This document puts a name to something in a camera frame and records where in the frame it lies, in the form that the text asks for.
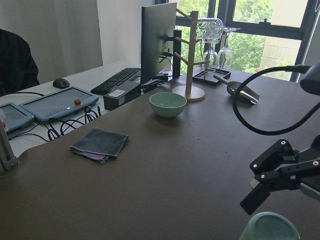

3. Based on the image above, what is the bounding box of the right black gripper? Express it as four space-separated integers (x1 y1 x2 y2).
240 135 320 215

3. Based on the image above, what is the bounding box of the green plastic cup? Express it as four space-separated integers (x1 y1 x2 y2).
239 212 301 240

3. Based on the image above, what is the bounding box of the metal scoop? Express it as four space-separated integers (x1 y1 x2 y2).
213 74 260 105

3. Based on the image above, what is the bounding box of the wooden mug tree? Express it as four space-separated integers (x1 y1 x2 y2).
172 8 209 102

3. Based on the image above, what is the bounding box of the wine glass rack tray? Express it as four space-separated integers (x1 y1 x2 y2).
192 66 231 85

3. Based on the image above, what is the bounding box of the hanging wine glass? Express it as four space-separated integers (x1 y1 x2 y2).
218 26 240 70
202 42 218 72

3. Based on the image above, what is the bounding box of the green bowl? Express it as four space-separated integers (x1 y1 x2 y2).
149 92 187 118

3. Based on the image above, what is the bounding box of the black keyboard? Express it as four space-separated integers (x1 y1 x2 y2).
90 67 141 96

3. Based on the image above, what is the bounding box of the grey folded cloth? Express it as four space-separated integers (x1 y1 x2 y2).
70 128 129 164

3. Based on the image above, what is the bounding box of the black monitor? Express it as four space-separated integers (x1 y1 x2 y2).
140 2 181 87

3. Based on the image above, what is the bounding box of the blue teach pendant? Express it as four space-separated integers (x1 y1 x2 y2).
0 102 34 134
19 86 99 123

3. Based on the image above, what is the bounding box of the black computer mouse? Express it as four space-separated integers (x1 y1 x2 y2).
52 78 70 89

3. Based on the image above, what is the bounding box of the aluminium frame post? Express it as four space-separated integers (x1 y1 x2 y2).
0 123 18 174

